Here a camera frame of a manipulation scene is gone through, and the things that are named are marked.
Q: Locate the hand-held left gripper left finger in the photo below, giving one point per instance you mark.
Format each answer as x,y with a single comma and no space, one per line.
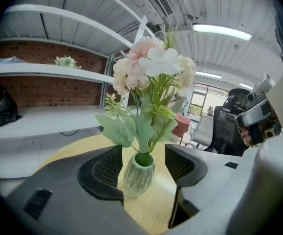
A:
70,199

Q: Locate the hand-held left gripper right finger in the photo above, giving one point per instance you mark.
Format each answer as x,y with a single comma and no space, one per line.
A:
204,187

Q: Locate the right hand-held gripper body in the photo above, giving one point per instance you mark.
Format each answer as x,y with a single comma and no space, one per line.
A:
258,114

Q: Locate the pale green vase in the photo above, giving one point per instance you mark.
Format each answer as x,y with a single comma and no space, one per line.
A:
138,177

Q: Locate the pink artificial flowers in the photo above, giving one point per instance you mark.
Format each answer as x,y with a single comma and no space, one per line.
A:
156,62

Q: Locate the white green flowers bunch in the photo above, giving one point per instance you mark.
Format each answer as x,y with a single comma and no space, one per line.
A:
66,62

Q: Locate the person's right hand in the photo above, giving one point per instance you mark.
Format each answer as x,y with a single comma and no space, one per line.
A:
245,137

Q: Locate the ceiling light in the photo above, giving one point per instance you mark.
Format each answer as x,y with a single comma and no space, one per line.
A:
220,31
245,86
208,75

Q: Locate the black office chair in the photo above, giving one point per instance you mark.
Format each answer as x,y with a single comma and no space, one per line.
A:
224,131

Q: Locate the round yellow wooden table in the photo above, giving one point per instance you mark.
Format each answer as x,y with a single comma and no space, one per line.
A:
153,204

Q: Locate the window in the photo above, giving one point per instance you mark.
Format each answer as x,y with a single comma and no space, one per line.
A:
204,99

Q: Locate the white mesh chair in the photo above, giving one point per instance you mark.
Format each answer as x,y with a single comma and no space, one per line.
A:
203,131

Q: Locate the pink chair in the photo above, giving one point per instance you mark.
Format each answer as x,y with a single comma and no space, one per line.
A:
181,126

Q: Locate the white metal shelving rack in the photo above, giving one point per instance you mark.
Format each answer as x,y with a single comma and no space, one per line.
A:
46,72

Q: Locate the blue plastic bag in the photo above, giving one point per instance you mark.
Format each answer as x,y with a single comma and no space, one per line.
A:
9,60

